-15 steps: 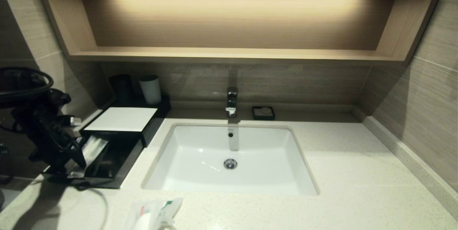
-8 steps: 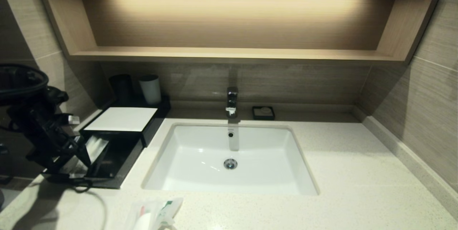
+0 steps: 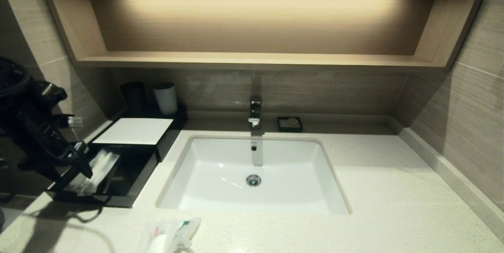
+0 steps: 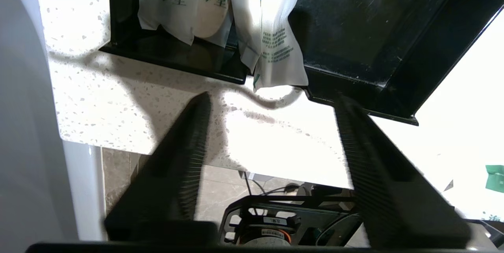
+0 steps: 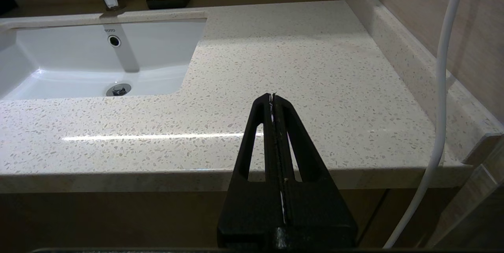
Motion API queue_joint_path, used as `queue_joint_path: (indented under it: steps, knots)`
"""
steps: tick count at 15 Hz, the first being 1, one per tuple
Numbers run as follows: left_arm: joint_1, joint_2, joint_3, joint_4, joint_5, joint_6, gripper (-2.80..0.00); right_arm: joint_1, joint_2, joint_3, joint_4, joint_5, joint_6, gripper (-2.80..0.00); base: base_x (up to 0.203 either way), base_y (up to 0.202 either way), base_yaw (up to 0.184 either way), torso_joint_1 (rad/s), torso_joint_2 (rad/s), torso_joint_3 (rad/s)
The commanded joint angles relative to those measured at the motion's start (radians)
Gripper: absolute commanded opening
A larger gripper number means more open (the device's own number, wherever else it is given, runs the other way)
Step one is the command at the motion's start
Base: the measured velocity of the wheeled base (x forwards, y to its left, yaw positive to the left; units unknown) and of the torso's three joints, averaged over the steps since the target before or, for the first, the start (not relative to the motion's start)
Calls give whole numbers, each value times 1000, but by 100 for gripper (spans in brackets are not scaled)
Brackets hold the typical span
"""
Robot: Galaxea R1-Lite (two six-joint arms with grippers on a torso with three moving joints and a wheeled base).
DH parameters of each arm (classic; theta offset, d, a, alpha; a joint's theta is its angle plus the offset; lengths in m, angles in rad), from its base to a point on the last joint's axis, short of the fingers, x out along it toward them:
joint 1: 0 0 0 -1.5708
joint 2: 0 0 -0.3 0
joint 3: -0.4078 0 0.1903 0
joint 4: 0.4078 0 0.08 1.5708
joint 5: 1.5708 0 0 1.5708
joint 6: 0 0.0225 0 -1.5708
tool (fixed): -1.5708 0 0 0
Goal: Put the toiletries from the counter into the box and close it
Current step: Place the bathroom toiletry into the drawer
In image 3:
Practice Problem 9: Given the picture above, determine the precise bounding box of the long packet with green label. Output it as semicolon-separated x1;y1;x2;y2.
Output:
77;149;120;190

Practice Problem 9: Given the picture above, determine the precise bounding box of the long clear toothbrush packet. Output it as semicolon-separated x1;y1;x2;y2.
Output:
65;174;97;197

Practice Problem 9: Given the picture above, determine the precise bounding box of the black amenity box drawer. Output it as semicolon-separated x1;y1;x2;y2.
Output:
45;144;159;209

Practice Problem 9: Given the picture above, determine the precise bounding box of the clear bag with white tube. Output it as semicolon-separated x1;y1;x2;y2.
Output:
144;217;202;253

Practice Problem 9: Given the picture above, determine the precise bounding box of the white paper sheet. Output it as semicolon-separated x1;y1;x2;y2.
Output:
93;118;174;146

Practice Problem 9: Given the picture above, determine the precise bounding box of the black cup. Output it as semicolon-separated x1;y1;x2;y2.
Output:
120;82;147;113

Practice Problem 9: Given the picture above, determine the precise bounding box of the white cup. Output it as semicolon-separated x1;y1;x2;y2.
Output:
153;83;178;116

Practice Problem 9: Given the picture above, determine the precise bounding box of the chrome faucet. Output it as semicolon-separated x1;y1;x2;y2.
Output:
248;96;263;131

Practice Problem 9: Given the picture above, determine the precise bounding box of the black soap dish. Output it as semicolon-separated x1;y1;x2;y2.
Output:
278;117;303;133

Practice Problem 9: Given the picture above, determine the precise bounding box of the white sink basin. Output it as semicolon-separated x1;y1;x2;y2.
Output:
156;135;352;216

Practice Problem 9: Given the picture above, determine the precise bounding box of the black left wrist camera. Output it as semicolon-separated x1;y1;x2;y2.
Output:
37;81;68;101

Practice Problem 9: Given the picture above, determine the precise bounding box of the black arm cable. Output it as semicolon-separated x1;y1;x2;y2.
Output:
0;57;31;98

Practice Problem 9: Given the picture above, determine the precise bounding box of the wooden wall shelf niche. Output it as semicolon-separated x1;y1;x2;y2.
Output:
35;0;495;73

